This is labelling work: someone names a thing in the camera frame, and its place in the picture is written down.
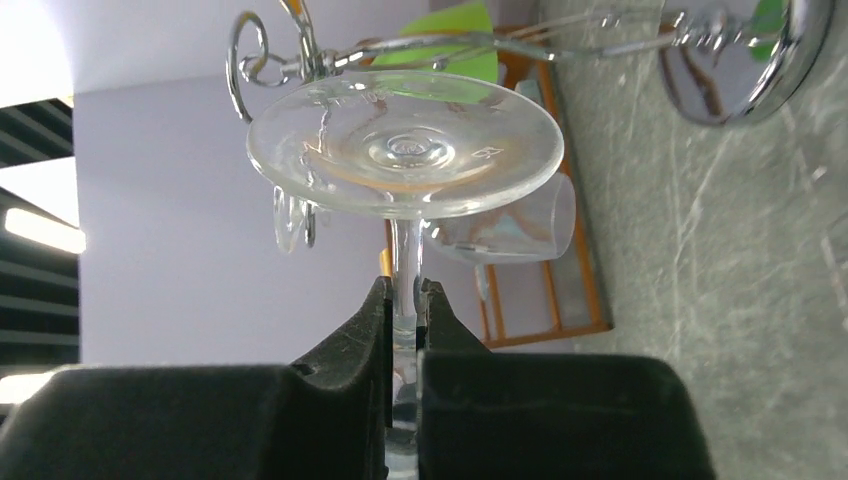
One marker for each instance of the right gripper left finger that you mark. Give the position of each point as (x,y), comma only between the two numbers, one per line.
(321,417)

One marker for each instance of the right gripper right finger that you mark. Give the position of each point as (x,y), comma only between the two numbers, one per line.
(487,415)

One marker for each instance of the clear wine glass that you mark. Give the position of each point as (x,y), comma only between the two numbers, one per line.
(406,146)
(535,228)
(295,221)

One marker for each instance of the green plastic wine glass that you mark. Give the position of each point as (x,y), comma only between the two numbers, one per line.
(461,18)

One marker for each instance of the orange wooden rack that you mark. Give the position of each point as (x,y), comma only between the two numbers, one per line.
(532,303)

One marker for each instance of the chrome wine glass rack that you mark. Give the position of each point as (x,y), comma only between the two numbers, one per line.
(722,62)

